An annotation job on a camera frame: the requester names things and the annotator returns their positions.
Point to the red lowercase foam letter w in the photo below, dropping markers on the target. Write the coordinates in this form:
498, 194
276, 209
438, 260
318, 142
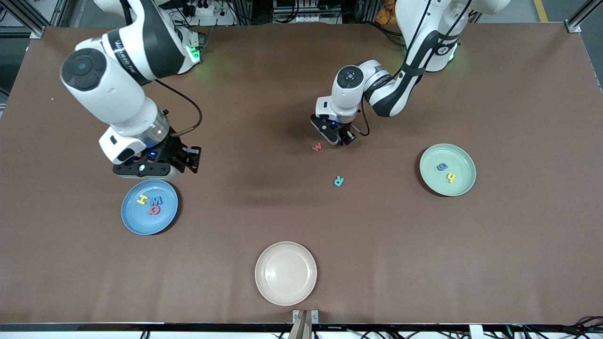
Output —
316, 147

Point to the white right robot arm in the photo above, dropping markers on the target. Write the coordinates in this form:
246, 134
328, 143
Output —
113, 94

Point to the blue lowercase foam letter q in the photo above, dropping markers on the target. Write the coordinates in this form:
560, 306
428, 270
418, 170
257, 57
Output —
442, 166

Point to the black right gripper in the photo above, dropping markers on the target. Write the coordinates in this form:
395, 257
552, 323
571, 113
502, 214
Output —
173, 149

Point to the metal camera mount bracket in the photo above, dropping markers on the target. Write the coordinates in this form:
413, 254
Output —
305, 325

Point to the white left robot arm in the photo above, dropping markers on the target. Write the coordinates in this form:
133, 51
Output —
400, 89

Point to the pile of orange objects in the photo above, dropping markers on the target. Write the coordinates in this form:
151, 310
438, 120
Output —
384, 12

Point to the blue foam letter W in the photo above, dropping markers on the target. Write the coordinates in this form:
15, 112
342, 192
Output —
158, 201

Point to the beige plate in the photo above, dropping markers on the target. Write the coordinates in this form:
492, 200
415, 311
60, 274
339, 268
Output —
285, 273

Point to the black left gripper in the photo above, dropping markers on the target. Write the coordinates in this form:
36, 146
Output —
347, 132

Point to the yellow uppercase foam letter H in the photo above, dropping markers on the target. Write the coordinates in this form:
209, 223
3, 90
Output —
142, 199

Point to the teal foam letter R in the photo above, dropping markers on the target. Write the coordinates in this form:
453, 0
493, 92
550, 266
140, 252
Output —
337, 181

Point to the green plate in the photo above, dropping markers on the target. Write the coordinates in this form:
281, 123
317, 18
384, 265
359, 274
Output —
438, 181

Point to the blue plate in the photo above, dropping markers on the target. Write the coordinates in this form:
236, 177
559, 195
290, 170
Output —
141, 221

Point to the red uppercase foam letter Q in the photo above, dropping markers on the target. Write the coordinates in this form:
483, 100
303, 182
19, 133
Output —
152, 211

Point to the white power strip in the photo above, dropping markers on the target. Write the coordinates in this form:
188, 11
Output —
214, 20

